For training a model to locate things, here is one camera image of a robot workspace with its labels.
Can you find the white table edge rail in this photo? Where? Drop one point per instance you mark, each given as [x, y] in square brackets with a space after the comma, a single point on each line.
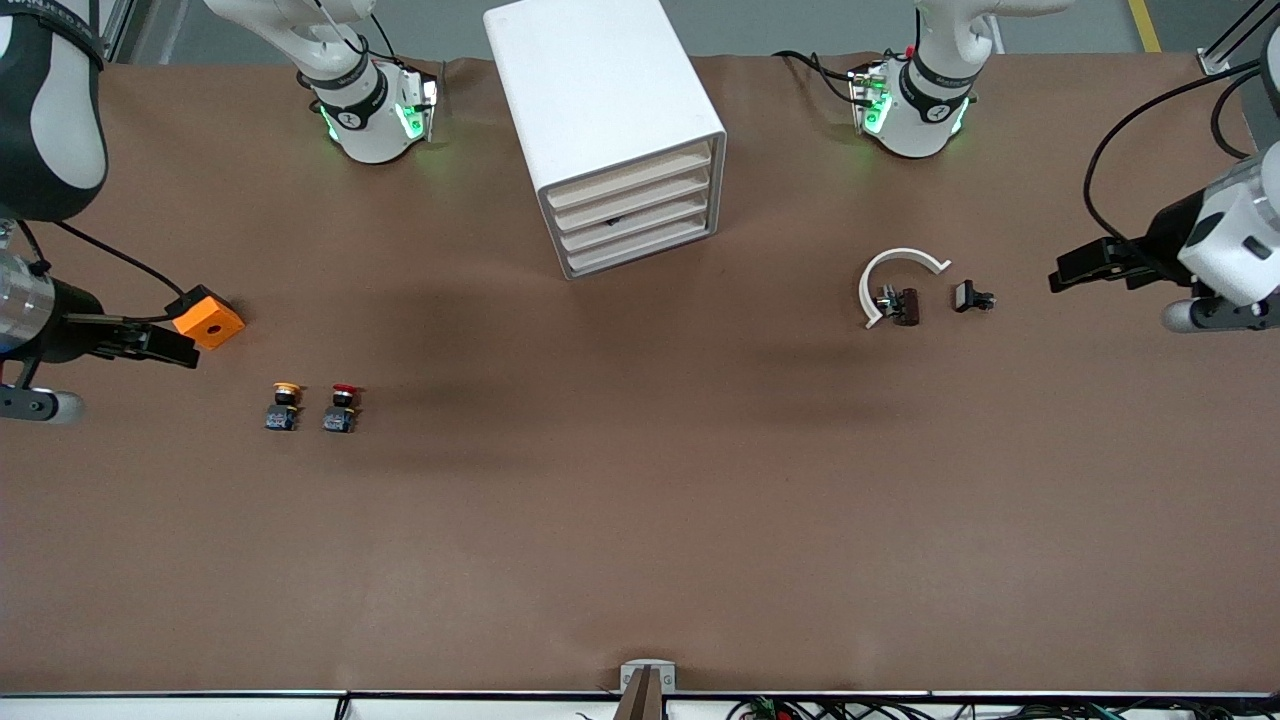
[200, 707]

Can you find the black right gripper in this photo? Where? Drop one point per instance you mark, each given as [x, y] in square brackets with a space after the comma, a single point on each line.
[66, 326]

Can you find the grey metal bracket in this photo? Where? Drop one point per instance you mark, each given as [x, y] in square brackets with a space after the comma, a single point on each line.
[648, 668]

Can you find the yellow mushroom push button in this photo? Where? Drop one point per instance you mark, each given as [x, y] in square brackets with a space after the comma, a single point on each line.
[285, 405]

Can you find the red mushroom push button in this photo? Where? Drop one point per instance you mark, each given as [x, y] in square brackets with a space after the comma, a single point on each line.
[342, 408]

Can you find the black square push button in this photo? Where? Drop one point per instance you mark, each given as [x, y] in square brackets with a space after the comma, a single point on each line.
[968, 297]

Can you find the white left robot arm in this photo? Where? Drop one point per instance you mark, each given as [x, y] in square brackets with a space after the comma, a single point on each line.
[930, 110]

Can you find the aluminium frame post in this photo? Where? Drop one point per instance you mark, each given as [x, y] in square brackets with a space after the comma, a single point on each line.
[118, 30]
[1225, 50]

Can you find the orange and black box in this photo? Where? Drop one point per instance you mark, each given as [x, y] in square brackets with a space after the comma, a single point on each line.
[215, 320]

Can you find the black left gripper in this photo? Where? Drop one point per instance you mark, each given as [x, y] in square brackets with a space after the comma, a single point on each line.
[1163, 236]

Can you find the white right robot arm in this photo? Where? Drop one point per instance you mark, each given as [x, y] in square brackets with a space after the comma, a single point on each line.
[350, 110]

